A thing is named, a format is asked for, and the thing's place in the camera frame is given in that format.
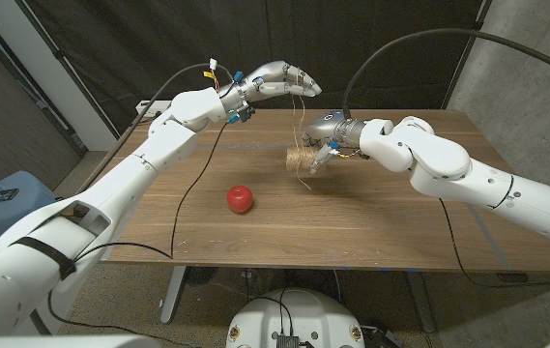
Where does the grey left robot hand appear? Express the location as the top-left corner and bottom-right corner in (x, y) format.
(219, 60), (323, 115)

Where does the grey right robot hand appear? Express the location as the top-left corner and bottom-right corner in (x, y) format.
(302, 109), (367, 175)

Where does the brown twine spool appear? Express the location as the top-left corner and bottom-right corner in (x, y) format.
(284, 94), (322, 191)

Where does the black backdrop curtain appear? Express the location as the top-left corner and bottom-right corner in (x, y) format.
(22, 0), (486, 134)

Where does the red apple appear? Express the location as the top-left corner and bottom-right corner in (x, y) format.
(226, 185), (255, 215)

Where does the white power strip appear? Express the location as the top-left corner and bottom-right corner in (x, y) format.
(135, 100), (172, 117)

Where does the black backdrop stand pole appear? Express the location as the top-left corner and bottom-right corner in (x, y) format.
(441, 0), (493, 110)
(13, 0), (121, 139)

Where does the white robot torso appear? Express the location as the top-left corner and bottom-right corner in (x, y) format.
(225, 288), (366, 348)

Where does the grey table leg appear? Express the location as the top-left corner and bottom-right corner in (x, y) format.
(404, 270), (436, 334)
(159, 265), (188, 324)

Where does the blue storage bin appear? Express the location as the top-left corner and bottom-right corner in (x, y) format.
(0, 169), (58, 247)

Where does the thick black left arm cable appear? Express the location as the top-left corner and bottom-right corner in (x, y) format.
(78, 62), (235, 194)

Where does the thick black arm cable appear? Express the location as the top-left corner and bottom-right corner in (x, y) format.
(78, 62), (235, 194)
(341, 27), (550, 120)

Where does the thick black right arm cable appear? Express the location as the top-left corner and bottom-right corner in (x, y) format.
(341, 27), (550, 120)

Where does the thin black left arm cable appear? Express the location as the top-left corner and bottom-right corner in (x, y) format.
(46, 120), (230, 347)

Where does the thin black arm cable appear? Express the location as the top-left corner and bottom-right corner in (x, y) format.
(437, 197), (550, 289)
(46, 120), (230, 347)

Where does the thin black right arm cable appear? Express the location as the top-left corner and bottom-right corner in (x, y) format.
(437, 197), (550, 289)

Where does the black torso cable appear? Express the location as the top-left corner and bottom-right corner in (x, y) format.
(247, 288), (295, 337)

